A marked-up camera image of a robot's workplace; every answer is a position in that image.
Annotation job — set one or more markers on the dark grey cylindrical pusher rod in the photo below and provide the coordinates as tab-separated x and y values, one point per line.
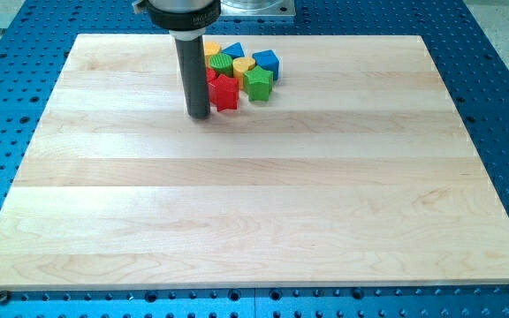
194	77

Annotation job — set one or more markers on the red round block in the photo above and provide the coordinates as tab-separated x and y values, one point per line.
210	74

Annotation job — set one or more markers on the red star block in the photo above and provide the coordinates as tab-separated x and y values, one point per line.
224	92

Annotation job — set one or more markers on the yellow round block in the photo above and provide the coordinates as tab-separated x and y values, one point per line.
210	49

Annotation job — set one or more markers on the green ridged cylinder block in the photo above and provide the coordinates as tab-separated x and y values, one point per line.
221	63

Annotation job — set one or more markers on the blue triangle block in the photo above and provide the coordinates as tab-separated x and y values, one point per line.
234	50

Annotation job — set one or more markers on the yellow heart block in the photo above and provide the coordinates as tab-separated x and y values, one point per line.
240	66

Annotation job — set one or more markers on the green star block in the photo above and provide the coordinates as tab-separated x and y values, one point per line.
258	84

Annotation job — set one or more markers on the blue cube block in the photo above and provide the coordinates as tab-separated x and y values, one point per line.
268	60

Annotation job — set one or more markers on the blue perforated metal table plate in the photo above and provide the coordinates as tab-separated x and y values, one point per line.
35	40

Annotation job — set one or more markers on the light wooden board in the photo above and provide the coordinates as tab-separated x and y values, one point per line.
358	171

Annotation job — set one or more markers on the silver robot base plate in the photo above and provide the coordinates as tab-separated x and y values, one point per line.
258	8

